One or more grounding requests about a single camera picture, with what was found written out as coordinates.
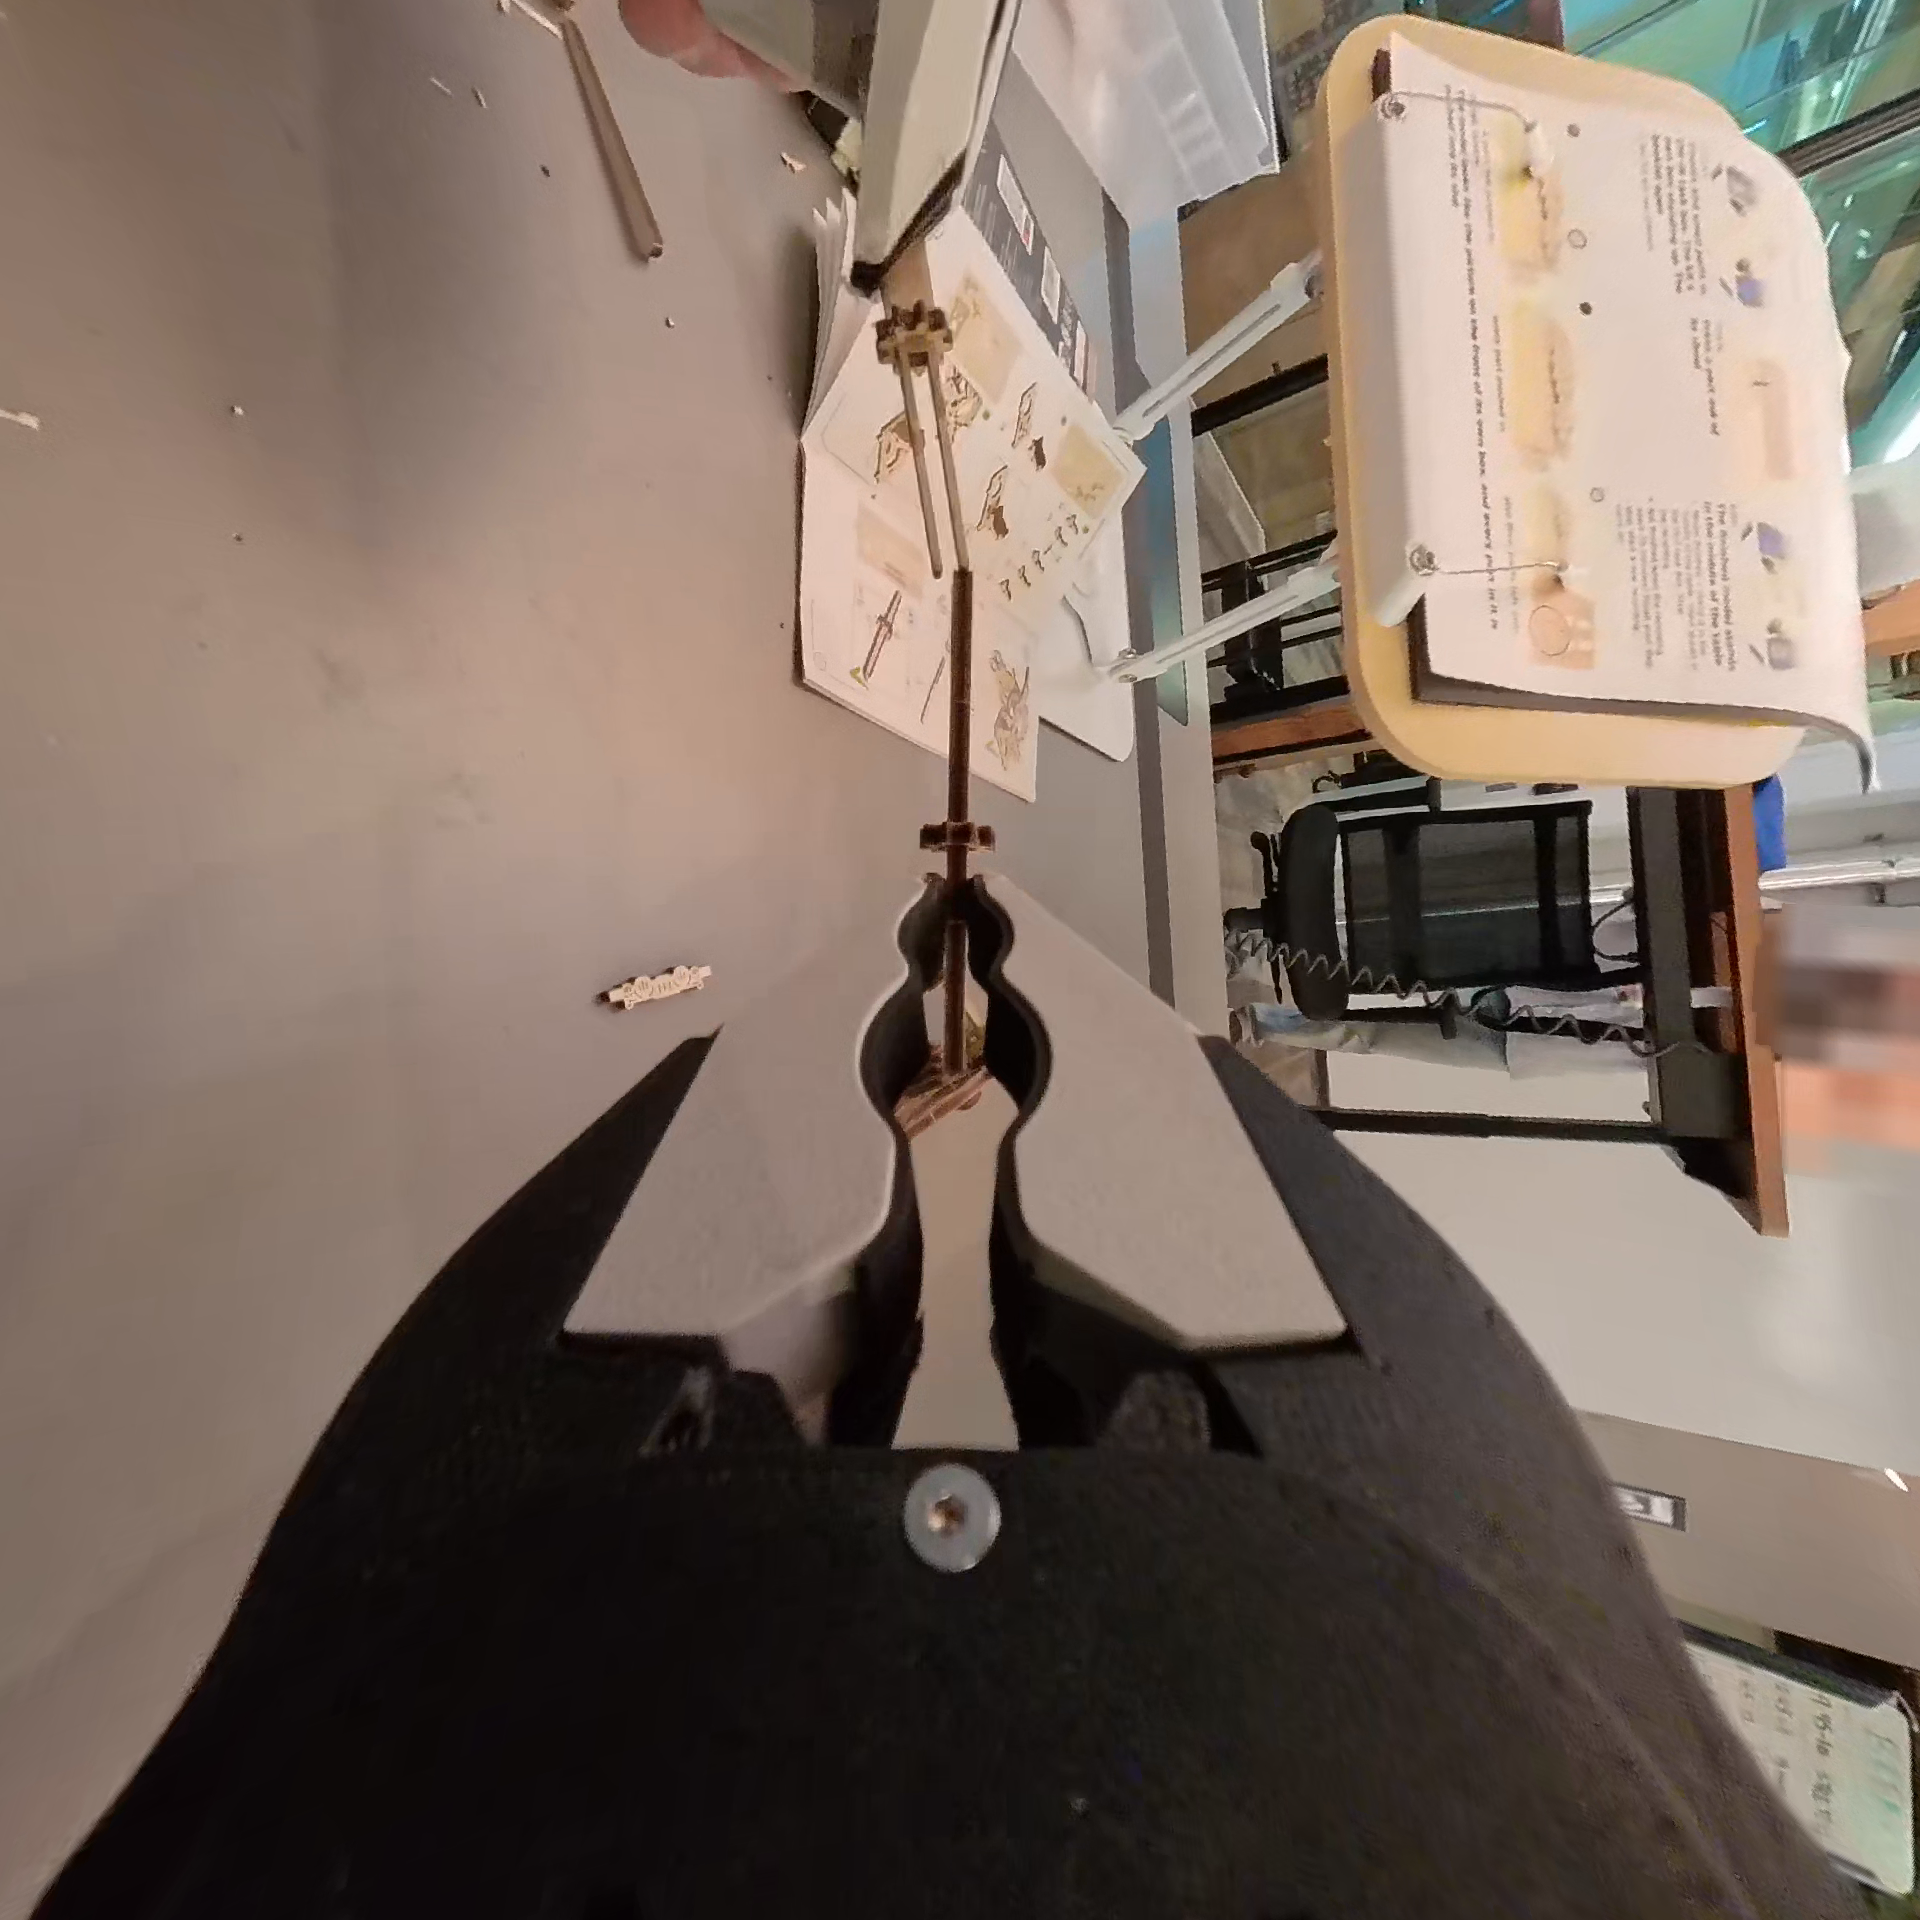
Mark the black model kit box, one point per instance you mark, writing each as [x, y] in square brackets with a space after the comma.
[1068, 324]

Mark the person's left hand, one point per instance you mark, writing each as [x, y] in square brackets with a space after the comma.
[682, 30]

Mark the small black white sign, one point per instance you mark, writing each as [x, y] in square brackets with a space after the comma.
[1652, 1507]

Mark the handwritten white board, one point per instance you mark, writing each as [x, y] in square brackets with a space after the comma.
[1801, 1757]

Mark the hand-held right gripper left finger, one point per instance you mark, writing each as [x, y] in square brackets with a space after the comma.
[721, 1200]

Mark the long wooden model part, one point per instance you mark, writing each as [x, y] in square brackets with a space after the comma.
[615, 142]

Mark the clear plastic bin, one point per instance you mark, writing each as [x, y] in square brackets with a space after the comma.
[1171, 91]

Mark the small jagged wooden strip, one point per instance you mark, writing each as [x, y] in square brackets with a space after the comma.
[661, 991]

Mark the illustrated instruction booklet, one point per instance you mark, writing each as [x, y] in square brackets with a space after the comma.
[902, 676]

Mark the dark wooden desk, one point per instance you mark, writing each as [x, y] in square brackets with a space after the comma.
[1689, 932]

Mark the white document stand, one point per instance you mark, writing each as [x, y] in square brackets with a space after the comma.
[1373, 376]

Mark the twin wooden rods with gear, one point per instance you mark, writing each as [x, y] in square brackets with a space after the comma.
[910, 332]

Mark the black office chair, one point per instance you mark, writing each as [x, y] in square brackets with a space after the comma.
[1441, 902]

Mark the printed instruction sheet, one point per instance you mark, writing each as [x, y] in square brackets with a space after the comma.
[1652, 376]

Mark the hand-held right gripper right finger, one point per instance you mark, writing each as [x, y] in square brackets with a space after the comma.
[1185, 1200]

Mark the single wooden rod part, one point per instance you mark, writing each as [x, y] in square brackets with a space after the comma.
[962, 706]

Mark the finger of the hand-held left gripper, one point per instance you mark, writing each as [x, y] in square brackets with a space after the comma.
[939, 120]
[796, 37]

